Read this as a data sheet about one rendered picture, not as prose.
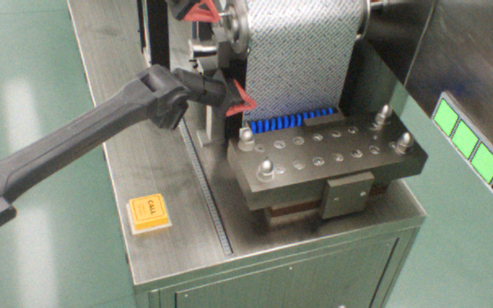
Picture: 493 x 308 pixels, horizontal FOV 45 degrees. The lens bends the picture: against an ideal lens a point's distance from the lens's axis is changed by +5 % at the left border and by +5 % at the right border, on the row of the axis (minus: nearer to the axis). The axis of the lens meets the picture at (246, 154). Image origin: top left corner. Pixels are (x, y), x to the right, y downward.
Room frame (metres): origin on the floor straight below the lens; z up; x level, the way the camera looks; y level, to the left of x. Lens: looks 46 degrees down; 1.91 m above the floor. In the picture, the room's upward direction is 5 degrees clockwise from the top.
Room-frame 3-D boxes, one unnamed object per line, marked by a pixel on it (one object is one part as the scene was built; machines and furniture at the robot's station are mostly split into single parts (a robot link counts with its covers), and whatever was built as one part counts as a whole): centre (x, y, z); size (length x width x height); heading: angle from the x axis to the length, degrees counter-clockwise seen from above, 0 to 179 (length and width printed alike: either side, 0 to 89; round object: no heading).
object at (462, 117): (0.76, -0.40, 1.18); 0.25 x 0.01 x 0.07; 22
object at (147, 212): (0.77, 0.20, 0.91); 0.07 x 0.07 x 0.02; 22
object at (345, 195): (0.82, -0.22, 0.96); 0.10 x 0.03 x 0.11; 112
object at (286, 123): (0.97, -0.10, 1.03); 0.21 x 0.04 x 0.03; 112
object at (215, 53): (1.02, 0.09, 1.05); 0.06 x 0.05 x 0.31; 112
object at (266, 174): (0.79, -0.04, 1.05); 0.04 x 0.04 x 0.04
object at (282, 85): (0.99, -0.09, 1.11); 0.23 x 0.01 x 0.18; 112
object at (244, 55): (1.00, 0.04, 1.25); 0.15 x 0.01 x 0.15; 22
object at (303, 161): (0.90, -0.18, 1.00); 0.40 x 0.16 x 0.06; 112
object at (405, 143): (0.92, -0.34, 1.05); 0.04 x 0.04 x 0.04
